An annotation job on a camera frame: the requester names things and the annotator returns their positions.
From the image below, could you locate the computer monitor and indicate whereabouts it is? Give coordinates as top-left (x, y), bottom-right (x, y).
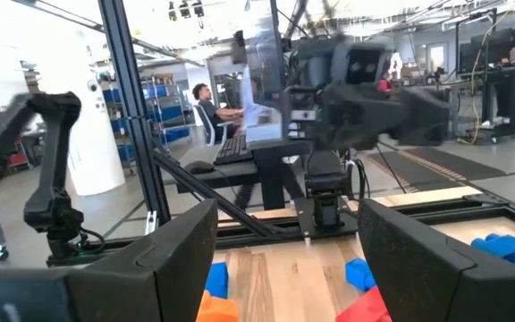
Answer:
top-left (241, 0), bottom-right (288, 151)

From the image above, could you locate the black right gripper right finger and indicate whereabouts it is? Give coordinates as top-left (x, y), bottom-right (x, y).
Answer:
top-left (358, 199), bottom-right (515, 322)

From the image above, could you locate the office chair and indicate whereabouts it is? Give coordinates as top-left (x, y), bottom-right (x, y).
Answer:
top-left (193, 104), bottom-right (236, 148)

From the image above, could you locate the black hazard-striped floor mat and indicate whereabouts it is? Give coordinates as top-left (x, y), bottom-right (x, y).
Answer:
top-left (367, 146), bottom-right (508, 195)

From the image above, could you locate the shelf rack with blue bins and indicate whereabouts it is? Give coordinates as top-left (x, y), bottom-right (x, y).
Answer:
top-left (100, 74), bottom-right (194, 176)

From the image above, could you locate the orange toy block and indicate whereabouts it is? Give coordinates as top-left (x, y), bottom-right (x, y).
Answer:
top-left (195, 289), bottom-right (241, 322)

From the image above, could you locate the black aluminium table frame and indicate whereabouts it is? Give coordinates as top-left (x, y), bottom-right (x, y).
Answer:
top-left (46, 0), bottom-right (515, 269)

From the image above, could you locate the white pillar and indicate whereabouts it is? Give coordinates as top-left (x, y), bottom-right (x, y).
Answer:
top-left (24, 44), bottom-right (127, 198)

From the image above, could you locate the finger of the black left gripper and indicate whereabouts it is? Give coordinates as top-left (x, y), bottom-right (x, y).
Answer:
top-left (390, 86), bottom-right (452, 147)

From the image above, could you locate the black computer mouse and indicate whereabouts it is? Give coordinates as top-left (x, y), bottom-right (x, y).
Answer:
top-left (183, 159), bottom-right (216, 176)

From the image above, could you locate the blue single-stud toy block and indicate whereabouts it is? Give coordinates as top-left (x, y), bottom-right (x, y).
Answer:
top-left (344, 257), bottom-right (377, 293)

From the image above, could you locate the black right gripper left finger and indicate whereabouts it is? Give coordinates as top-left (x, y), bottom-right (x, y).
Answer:
top-left (0, 199), bottom-right (220, 322)

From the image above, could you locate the person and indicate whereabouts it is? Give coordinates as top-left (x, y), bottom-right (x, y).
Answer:
top-left (191, 82), bottom-right (246, 140)

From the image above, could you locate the red toy block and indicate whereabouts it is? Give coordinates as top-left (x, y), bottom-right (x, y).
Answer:
top-left (334, 285), bottom-right (393, 322)

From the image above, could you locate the black keyboard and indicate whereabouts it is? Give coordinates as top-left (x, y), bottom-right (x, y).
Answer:
top-left (213, 133), bottom-right (255, 167)

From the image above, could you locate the black standing desk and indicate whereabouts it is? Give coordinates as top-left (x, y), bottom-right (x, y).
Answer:
top-left (453, 8), bottom-right (515, 145)

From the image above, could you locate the blue two-stud toy block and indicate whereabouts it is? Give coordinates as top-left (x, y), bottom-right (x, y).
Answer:
top-left (205, 261), bottom-right (231, 301)

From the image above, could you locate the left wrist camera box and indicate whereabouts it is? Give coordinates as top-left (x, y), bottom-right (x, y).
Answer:
top-left (331, 42), bottom-right (395, 90)

